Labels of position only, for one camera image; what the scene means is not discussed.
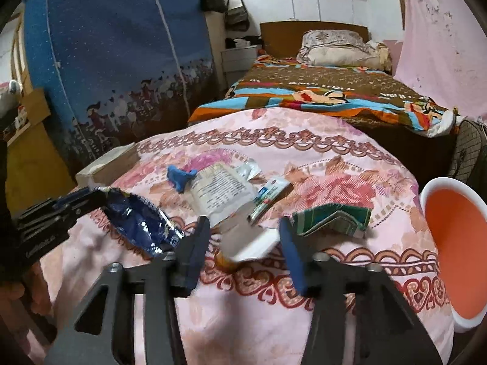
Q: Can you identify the wooden bed headboard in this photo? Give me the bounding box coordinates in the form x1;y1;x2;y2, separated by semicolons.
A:
259;21;370;58

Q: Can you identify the grey hanging handbag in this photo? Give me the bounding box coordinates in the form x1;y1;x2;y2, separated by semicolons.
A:
225;0;250;32

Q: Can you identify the green striped wrapper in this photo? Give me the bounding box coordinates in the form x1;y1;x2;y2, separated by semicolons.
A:
291;203;371;237

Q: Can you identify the floral pillow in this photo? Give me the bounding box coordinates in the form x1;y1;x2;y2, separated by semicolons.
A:
296;30;392;73

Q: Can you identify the beige foam block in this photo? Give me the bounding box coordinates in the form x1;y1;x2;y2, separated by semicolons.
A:
75;143;139;189

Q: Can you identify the black handbag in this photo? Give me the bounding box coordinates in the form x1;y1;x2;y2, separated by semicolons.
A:
200;0;226;13

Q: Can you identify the checkered suitcase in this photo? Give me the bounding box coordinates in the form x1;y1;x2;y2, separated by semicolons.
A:
448;119;486;189

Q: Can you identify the red trash bin white rim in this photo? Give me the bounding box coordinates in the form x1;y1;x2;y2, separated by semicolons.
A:
420;177;486;333

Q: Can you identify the pink hanging sheet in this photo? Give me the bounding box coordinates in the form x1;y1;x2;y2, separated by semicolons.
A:
395;0;486;120

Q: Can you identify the person's hand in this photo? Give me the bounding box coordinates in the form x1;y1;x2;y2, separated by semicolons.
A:
0;261;52;347

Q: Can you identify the white bedside drawer cabinet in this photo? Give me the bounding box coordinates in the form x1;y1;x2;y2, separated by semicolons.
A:
220;45;260;87

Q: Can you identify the blue snack wrapper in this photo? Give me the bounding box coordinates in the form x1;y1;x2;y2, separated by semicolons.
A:
95;187;185;257

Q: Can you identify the pink floral quilt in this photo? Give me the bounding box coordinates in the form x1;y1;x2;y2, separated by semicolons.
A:
40;106;456;365

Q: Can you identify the blue fabric wardrobe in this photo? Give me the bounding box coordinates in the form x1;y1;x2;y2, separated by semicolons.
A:
24;0;219;175

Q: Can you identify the blue plastic scrap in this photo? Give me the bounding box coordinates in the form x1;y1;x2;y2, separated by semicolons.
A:
167;165;197;194

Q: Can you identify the colourful striped bed blanket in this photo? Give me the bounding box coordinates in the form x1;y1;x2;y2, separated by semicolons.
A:
189;55;461;137

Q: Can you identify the white printed plastic packet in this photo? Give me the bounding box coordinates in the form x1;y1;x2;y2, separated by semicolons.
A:
184;162;257;228

